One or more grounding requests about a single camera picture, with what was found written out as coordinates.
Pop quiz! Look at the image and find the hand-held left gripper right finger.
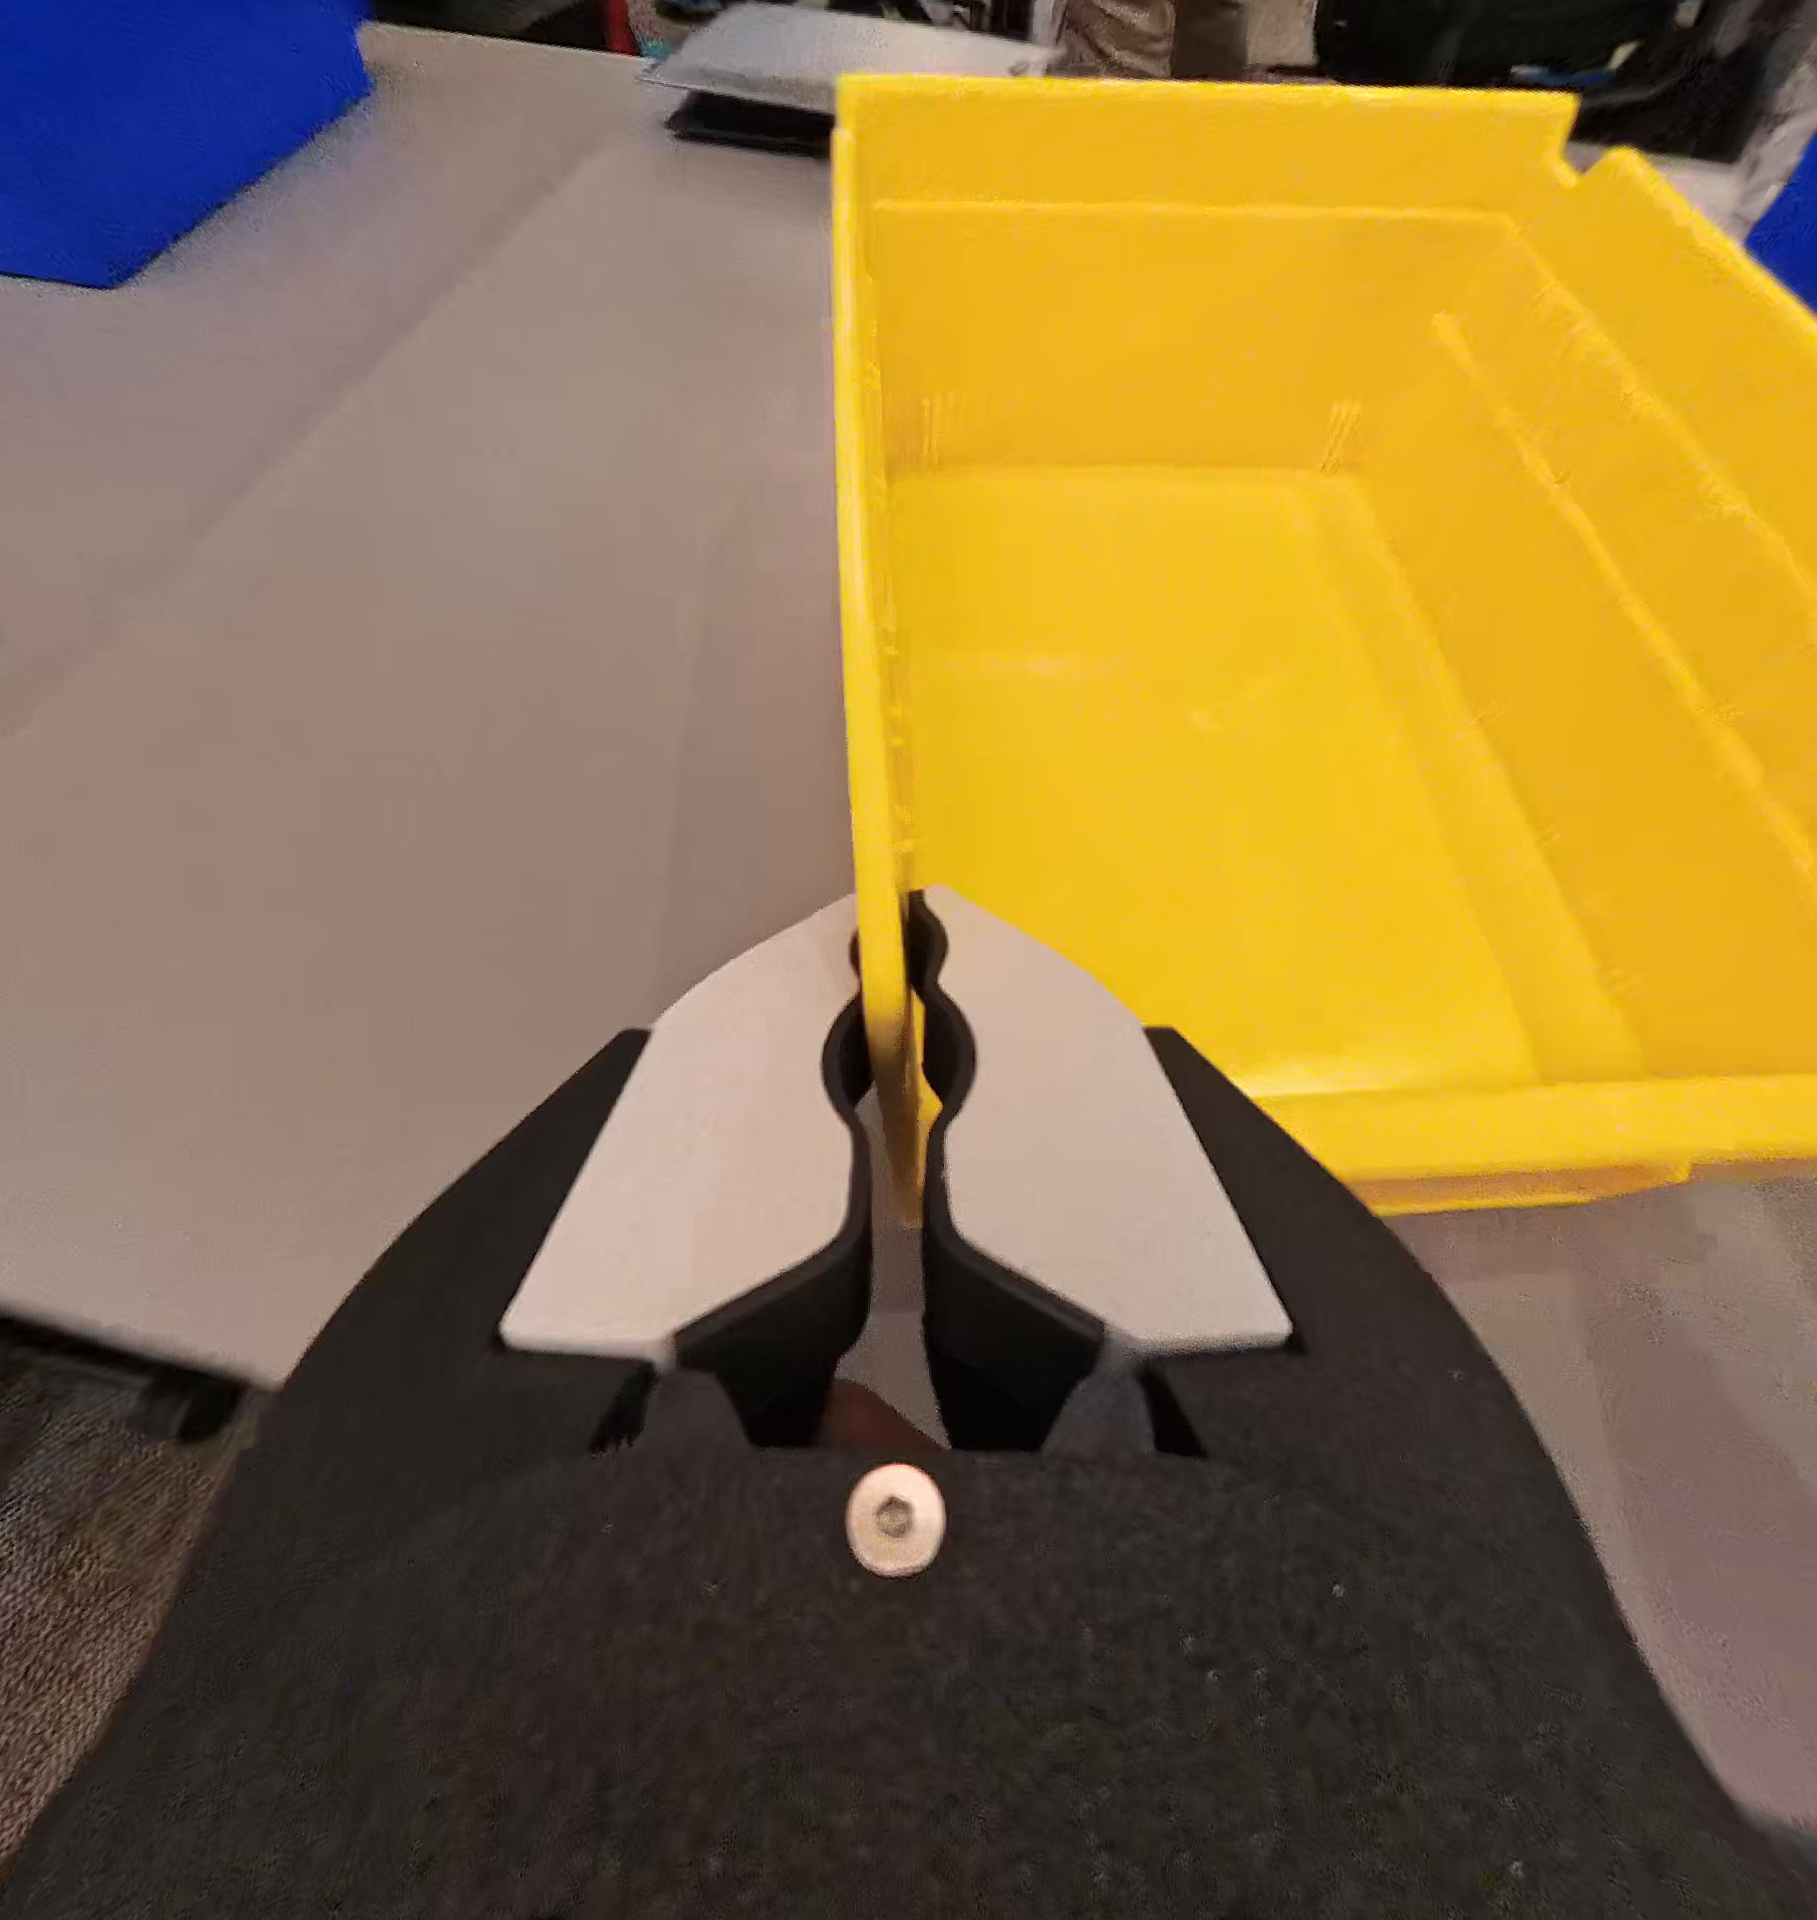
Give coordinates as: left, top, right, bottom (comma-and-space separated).
909, 885, 1296, 1450

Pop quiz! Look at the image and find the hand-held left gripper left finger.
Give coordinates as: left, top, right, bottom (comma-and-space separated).
500, 896, 876, 1450

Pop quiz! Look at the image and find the yellow plastic box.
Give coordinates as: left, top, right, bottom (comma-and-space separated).
829, 75, 1817, 1220

